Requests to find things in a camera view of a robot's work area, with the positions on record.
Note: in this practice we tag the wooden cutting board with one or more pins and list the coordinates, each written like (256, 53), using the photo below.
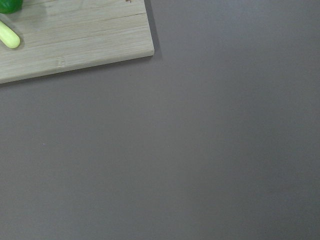
(64, 35)

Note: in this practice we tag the yellow plastic knife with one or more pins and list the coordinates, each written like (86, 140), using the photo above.
(8, 36)

